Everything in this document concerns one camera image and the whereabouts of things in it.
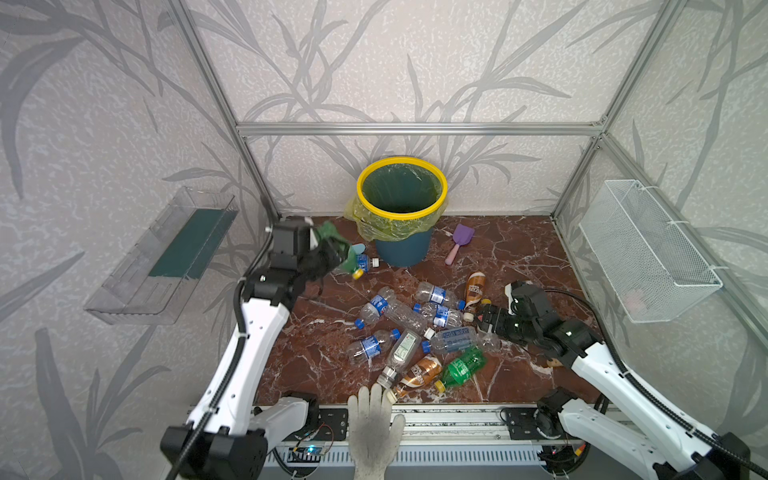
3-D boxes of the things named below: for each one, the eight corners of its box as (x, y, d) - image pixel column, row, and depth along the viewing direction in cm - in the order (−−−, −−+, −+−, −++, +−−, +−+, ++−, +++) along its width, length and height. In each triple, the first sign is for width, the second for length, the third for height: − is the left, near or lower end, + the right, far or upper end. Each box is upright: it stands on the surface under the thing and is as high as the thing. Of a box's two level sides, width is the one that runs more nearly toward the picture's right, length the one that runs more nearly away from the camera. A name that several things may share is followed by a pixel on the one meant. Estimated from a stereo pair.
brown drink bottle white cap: (464, 308, 97) (466, 300, 92) (466, 279, 104) (469, 270, 100) (482, 312, 96) (485, 304, 92) (483, 282, 103) (487, 274, 99)
